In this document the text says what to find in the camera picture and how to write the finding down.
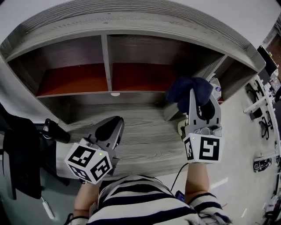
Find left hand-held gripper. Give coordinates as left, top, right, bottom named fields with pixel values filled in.
left=64, top=116, right=125, bottom=185

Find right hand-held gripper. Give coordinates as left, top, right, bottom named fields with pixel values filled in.
left=182, top=88, right=225, bottom=164

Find dark blue cloth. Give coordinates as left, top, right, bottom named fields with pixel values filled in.
left=165, top=76, right=214, bottom=114

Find grey wooden shelf unit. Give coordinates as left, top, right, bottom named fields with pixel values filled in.
left=0, top=0, right=267, bottom=124

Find person's left forearm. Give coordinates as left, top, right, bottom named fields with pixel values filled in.
left=73, top=182, right=102, bottom=218

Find person's right forearm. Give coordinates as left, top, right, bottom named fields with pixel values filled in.
left=184, top=162, right=212, bottom=199

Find white tissue pack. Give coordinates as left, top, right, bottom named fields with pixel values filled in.
left=208, top=73, right=223, bottom=103

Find dark shaker water bottle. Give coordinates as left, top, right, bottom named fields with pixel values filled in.
left=41, top=118, right=72, bottom=145

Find black swivel chair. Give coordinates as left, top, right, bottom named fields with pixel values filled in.
left=259, top=110, right=274, bottom=141
left=245, top=80, right=267, bottom=104

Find black and white floor device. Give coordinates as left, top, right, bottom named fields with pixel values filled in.
left=253, top=156, right=273, bottom=174

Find person's striped shirt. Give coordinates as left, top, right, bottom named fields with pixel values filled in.
left=86, top=174, right=234, bottom=225

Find small blue device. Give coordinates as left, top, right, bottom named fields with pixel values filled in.
left=175, top=190, right=186, bottom=202

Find black office chair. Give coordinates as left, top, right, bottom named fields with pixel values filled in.
left=0, top=102, right=71, bottom=201

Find white power strip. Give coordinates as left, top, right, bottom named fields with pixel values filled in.
left=40, top=197, right=55, bottom=220

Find black cable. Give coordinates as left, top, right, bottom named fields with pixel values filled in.
left=169, top=163, right=189, bottom=192

